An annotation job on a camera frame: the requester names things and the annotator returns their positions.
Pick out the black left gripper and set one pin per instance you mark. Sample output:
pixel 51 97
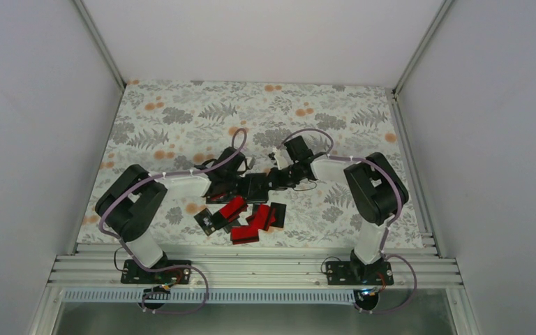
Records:
pixel 241 192

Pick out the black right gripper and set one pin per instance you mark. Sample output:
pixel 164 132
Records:
pixel 277 183

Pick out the black card holder wallet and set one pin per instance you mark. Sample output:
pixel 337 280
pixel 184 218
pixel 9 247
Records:
pixel 253 188

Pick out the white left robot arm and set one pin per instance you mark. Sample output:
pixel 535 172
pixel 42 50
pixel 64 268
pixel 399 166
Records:
pixel 129 206

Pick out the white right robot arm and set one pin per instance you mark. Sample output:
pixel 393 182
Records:
pixel 376 190

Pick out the black card centre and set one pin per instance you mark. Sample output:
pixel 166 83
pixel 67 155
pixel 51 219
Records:
pixel 225 224

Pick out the black card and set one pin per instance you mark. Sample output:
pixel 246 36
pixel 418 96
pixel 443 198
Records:
pixel 204 220
pixel 278 212
pixel 225 224

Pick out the black card left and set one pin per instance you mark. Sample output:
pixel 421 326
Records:
pixel 204 220

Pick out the black card right top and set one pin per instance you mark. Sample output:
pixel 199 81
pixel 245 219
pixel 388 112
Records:
pixel 278 212

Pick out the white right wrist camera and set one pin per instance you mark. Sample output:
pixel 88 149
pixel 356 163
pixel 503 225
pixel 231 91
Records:
pixel 278 159

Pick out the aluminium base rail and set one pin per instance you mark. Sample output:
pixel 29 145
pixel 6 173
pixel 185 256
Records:
pixel 230 274

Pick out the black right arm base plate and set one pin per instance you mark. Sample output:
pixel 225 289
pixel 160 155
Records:
pixel 341 273

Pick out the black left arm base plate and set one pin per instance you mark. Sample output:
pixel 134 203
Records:
pixel 133 274

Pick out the aluminium corner post right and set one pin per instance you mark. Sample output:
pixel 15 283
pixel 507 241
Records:
pixel 422 46

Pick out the aluminium corner post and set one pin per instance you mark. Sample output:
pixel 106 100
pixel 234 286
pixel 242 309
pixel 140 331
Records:
pixel 422 46
pixel 100 44

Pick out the aluminium corner post left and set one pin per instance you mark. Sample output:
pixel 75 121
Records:
pixel 100 44

